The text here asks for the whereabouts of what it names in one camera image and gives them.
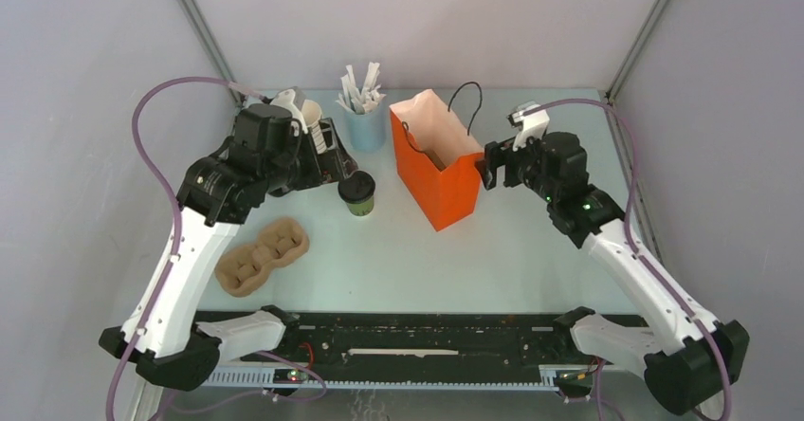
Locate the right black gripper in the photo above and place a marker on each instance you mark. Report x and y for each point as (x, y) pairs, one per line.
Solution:
(498, 155)

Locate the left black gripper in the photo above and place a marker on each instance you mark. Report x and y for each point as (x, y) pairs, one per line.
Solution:
(335, 164)

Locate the orange paper bag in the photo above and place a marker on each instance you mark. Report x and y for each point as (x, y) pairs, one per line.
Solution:
(436, 158)

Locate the green paper coffee cup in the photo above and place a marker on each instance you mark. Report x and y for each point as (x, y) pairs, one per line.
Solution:
(361, 207)

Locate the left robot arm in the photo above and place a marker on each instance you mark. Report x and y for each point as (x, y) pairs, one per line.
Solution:
(274, 149)

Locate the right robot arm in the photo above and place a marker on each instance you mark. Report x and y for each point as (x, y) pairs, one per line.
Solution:
(684, 353)

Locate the light blue holder cup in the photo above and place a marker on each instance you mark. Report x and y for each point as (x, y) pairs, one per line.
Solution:
(367, 132)

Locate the stack of paper cups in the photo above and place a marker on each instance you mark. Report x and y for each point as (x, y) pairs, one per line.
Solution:
(312, 113)

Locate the white stirrer packets bundle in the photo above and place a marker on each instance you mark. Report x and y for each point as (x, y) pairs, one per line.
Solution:
(361, 99)

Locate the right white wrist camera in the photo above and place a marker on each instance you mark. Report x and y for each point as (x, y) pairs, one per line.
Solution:
(529, 123)

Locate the black metal base rail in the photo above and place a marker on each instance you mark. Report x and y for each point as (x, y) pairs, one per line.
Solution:
(518, 352)

